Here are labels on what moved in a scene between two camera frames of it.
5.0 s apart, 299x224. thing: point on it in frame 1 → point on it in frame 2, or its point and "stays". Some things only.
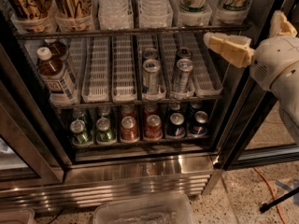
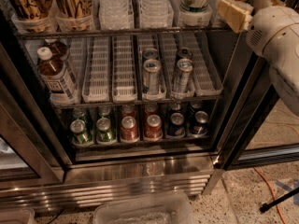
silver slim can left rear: (149, 53) stays
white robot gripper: (273, 60) → (268, 24)
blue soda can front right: (200, 124) stays
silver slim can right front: (182, 77) stays
